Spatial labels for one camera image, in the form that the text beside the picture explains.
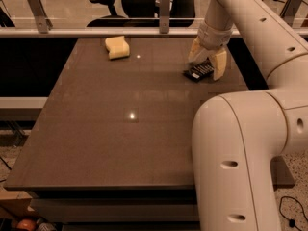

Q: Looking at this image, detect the yellow sponge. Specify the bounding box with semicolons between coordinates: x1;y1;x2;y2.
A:
105;36;130;60

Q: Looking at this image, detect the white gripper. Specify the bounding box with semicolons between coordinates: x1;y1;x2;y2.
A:
188;20;233;81

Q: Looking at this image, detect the orange ball under table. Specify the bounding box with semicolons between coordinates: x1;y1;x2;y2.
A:
16;218;37;231

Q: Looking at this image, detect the black floor cable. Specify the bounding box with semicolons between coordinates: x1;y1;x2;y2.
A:
278;195;308;231

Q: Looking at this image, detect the left metal railing post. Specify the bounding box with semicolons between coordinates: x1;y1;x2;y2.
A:
27;0;53;34

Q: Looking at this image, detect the black rxbar chocolate wrapper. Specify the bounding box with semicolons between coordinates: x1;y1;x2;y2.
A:
183;60;214;82

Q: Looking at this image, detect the right metal railing post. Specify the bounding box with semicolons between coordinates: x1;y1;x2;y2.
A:
280;0;303;18

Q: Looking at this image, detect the metal railing post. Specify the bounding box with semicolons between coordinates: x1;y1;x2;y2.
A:
280;0;303;18
159;0;170;34
27;0;53;34

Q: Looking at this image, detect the black office chair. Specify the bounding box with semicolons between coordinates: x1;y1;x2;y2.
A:
88;0;195;27

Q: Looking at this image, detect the grey drawer cabinet under table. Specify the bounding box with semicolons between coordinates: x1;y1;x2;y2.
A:
31;189;200;230

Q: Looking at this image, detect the middle metal railing post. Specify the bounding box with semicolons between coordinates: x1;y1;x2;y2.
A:
159;0;170;34

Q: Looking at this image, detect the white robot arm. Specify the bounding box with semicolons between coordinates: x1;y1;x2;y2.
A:
192;0;308;231

